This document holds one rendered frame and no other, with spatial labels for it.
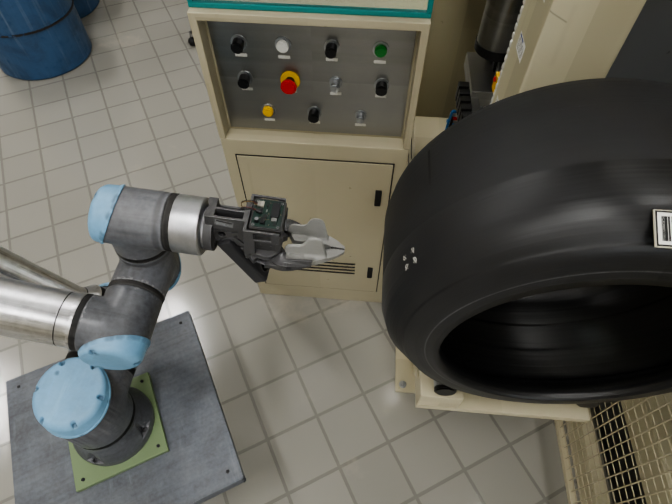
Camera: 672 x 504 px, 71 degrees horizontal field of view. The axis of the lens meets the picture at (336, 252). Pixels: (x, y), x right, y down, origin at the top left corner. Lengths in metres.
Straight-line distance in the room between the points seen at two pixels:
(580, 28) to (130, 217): 0.71
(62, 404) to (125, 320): 0.39
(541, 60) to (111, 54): 3.19
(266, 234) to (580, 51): 0.55
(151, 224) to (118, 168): 2.12
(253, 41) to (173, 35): 2.52
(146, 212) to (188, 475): 0.75
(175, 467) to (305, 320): 0.95
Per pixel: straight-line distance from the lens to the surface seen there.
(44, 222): 2.75
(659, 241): 0.58
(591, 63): 0.89
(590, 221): 0.57
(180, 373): 1.38
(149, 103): 3.21
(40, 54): 3.60
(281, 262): 0.72
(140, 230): 0.74
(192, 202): 0.73
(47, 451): 1.45
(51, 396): 1.15
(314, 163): 1.44
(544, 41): 0.85
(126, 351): 0.77
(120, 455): 1.31
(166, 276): 0.84
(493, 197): 0.60
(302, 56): 1.28
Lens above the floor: 1.83
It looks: 55 degrees down
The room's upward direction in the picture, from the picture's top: straight up
